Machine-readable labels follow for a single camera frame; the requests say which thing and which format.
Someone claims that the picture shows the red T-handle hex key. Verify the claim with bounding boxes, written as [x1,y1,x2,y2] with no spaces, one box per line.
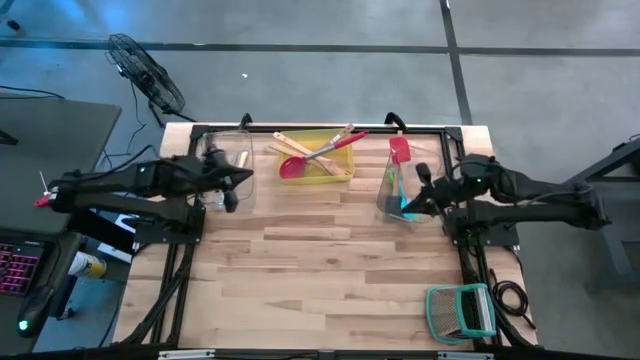
[32,170,55,209]

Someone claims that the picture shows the black floor stand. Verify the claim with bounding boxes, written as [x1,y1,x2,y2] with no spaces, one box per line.
[583,133,640,294]

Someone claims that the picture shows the pink backlit keyboard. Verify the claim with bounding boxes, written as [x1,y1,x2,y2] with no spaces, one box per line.
[0,242,42,297]

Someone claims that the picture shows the black coiled cable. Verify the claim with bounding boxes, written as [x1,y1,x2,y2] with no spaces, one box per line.
[491,269,537,331]

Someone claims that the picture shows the teal dish rack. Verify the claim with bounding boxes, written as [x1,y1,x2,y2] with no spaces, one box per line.
[424,282,498,345]

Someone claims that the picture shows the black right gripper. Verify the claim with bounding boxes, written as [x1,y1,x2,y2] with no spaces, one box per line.
[385,162,471,217]

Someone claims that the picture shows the yellow and white can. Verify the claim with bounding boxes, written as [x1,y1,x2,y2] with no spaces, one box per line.
[66,250,108,280]

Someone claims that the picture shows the clear plastic bin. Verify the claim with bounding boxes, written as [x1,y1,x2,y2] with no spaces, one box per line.
[374,142,445,227]
[197,129,257,214]

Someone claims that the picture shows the wooden slotted spoon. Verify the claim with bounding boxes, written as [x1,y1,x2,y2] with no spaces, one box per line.
[267,143,346,176]

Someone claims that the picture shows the grey desk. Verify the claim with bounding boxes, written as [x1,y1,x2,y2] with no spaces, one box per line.
[0,92,123,236]

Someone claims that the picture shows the silver bracket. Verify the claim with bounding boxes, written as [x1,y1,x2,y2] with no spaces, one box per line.
[436,351,495,360]
[157,349,217,360]

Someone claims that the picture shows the yellow plastic bin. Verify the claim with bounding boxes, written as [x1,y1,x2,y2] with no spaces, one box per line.
[277,128,356,185]

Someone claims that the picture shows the black aluminium rig frame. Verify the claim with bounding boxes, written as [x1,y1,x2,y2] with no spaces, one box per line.
[112,123,539,349]

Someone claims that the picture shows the wooden salad fork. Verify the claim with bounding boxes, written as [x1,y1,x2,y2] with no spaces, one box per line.
[272,130,351,177]

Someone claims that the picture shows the black floor fan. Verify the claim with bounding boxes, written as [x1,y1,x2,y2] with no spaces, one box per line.
[105,32,187,126]

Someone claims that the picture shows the black computer mouse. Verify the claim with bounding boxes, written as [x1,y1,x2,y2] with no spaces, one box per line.
[15,285,55,337]

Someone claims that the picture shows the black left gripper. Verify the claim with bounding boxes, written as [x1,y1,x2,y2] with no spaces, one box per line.
[198,143,255,214]

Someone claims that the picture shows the long-handled wooden utensil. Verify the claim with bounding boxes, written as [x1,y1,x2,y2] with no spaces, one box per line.
[319,123,356,154]

